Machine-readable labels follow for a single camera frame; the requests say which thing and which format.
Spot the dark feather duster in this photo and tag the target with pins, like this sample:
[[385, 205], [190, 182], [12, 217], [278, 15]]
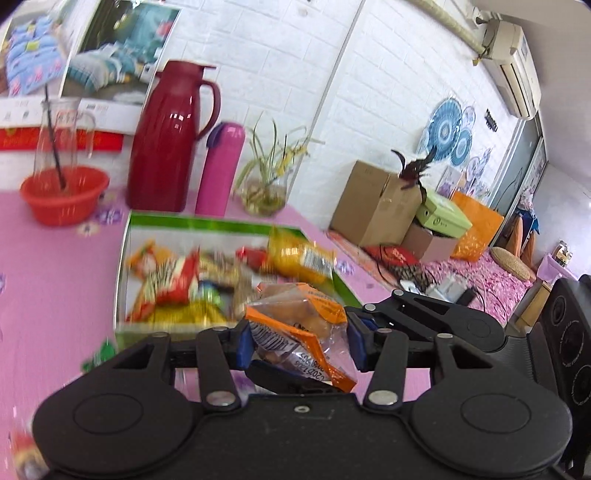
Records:
[[413, 170]]

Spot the red cushion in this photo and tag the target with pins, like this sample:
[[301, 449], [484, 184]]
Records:
[[392, 256]]

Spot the floral patterned blanket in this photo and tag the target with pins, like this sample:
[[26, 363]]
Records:
[[489, 286]]

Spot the green snack packet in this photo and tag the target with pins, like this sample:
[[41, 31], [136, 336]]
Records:
[[99, 357]]

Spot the red wall banner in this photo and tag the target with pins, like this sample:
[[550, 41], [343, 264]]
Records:
[[18, 138]]

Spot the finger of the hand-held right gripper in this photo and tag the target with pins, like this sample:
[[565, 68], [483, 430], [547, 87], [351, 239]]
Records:
[[415, 309], [277, 378]]

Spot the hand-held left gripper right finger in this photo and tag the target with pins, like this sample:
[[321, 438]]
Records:
[[356, 344]]

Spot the green shoe box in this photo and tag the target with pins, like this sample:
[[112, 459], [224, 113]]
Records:
[[443, 217]]

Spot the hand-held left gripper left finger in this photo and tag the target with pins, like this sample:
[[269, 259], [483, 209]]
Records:
[[244, 344]]

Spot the white wall conduit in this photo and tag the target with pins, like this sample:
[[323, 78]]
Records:
[[341, 74]]

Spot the small cardboard box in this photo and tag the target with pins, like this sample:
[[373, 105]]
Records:
[[429, 247]]

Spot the teal bedding poster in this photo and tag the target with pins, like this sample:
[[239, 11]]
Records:
[[120, 50]]

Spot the blue floral bedding poster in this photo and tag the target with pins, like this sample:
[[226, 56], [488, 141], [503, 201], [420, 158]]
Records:
[[32, 55]]

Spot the green rimmed white box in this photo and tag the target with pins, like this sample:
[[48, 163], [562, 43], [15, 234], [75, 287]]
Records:
[[184, 225]]

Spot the green plant in glass vase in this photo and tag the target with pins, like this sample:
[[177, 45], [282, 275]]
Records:
[[263, 198]]

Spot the air conditioner pipe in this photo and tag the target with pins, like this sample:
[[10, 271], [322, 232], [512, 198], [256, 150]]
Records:
[[448, 21]]

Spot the pile of assorted snacks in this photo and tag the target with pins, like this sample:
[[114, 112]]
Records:
[[171, 281]]

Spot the large blue wall plate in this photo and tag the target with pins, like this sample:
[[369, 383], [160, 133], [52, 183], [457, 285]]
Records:
[[442, 129]]

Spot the clear glass pitcher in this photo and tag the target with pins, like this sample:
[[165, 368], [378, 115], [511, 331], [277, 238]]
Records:
[[76, 138]]

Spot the pink thermos bottle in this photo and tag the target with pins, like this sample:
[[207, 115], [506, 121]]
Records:
[[219, 175]]

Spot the pink tablecloth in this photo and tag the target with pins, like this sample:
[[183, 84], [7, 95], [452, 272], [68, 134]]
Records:
[[46, 286]]

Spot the orange clear pastry packet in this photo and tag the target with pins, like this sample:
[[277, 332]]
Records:
[[295, 323]]

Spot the black stick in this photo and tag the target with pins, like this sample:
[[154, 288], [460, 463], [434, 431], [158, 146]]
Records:
[[54, 138]]

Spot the small blue wall plate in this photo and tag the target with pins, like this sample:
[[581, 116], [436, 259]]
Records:
[[461, 147], [469, 117]]

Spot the orange bag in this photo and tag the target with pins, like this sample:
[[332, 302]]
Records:
[[480, 226]]

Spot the white air conditioner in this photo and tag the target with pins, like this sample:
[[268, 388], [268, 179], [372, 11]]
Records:
[[512, 60]]

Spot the red thermos jug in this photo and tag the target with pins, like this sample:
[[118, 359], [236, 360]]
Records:
[[166, 152]]

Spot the woven straw cushion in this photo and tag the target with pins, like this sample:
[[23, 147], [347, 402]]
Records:
[[512, 263]]

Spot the large cardboard box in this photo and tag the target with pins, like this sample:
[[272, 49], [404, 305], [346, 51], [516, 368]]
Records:
[[364, 203]]

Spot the red plastic basin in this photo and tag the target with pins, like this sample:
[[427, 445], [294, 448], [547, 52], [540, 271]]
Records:
[[64, 203]]

